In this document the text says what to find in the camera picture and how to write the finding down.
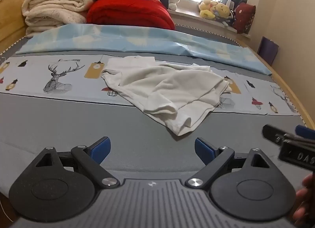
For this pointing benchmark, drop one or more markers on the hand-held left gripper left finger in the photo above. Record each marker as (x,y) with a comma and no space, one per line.
(102,148)

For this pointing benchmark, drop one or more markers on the white plush toy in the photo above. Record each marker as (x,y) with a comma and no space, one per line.
(173,0)

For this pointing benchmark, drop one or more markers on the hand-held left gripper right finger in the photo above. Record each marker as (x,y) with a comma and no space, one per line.
(204,149)

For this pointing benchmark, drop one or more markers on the red folded quilt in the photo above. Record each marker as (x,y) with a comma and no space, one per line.
(128,12)

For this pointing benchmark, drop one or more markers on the dark red cushion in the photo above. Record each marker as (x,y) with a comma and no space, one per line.
(244,17)

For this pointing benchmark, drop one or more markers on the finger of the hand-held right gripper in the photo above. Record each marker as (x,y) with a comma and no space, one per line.
(305,132)
(270,132)

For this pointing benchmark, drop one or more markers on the light blue patterned sheet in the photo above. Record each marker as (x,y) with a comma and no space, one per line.
(123,35)

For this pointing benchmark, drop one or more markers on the white window sill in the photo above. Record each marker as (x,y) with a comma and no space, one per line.
(192,16)

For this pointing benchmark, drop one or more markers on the round yellow plush toy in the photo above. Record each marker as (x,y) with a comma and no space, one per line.
(222,10)

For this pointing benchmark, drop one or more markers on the white t-shirt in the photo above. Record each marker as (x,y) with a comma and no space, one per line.
(160,87)

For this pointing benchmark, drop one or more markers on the deer printed cloth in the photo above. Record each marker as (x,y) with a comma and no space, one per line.
(61,77)

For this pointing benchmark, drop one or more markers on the person's right hand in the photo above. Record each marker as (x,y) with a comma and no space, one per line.
(307,198)

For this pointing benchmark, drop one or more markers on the purple board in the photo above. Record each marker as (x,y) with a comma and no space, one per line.
(268,50)

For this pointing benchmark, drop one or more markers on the cream folded blanket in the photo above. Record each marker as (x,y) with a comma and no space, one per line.
(54,6)

